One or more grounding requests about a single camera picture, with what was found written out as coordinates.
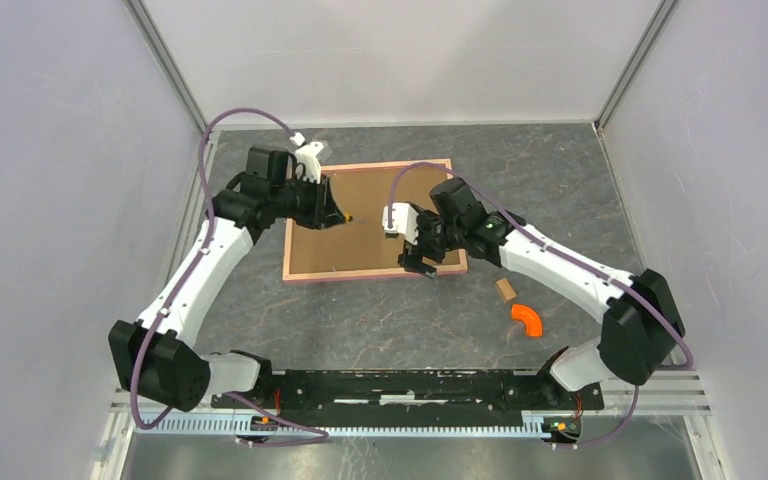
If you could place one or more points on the small wooden block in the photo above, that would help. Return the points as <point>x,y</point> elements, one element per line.
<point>505,290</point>

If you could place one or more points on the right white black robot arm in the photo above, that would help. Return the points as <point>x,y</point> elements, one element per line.
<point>637,313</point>

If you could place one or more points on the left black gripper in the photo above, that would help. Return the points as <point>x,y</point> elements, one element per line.
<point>324,212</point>

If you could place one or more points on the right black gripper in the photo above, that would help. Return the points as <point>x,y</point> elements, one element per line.
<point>410,258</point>

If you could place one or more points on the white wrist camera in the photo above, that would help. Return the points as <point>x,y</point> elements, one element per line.
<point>400,219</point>
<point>308,156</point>

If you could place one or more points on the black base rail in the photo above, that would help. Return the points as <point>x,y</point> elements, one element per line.
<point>417,398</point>

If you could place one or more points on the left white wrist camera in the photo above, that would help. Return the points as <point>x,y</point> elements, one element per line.
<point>308,156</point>

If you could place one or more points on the orange handled screwdriver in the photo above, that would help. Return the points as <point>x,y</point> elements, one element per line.
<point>362,220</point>

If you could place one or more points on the pink wooden photo frame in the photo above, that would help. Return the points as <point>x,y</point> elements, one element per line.
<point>352,251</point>

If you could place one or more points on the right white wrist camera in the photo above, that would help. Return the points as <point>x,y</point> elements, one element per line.
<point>400,219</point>

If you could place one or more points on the orange curved pipe piece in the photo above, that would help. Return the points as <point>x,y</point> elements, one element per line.
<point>529,319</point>

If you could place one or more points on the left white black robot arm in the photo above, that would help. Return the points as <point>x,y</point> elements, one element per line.
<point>153,355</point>

